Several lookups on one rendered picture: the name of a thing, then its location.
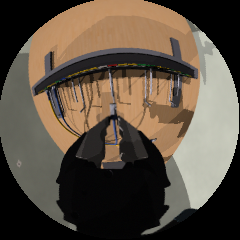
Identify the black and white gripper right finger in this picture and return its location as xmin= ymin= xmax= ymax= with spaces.
xmin=117 ymin=116 xmax=171 ymax=188

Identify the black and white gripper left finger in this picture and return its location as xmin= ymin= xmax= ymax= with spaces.
xmin=56 ymin=116 xmax=111 ymax=184

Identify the black network port rack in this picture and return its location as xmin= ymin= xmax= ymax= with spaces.
xmin=31 ymin=37 xmax=198 ymax=118

